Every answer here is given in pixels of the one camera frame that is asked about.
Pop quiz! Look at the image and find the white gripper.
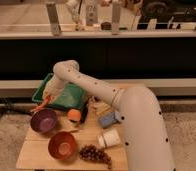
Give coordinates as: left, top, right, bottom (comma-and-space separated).
42, 77, 66, 100

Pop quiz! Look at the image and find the orange pepper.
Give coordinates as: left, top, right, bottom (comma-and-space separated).
30, 95, 52, 113

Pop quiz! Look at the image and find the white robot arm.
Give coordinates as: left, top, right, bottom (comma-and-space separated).
43, 60, 177, 171

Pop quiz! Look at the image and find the purple bowl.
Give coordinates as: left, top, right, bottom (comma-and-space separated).
30, 108, 58, 133

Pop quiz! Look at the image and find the orange bowl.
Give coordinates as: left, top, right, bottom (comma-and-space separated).
48, 131, 78, 161

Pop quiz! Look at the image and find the green tray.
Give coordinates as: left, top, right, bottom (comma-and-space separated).
32, 73, 86, 111

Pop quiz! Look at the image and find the orange round fruit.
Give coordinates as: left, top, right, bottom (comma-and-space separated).
67, 109, 81, 122

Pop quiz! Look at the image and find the dark eggplant toy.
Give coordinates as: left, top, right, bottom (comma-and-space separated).
80, 105, 88, 124

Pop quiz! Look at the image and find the yellow banana toy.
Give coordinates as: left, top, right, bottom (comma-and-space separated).
93, 102, 112, 116

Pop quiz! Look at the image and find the wooden board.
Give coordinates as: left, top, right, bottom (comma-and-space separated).
16, 102, 129, 171

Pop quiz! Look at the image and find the bunch of dark grapes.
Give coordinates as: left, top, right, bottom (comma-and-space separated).
79, 145, 112, 170

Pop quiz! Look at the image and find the white cup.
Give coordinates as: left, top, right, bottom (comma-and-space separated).
98, 129, 121, 148

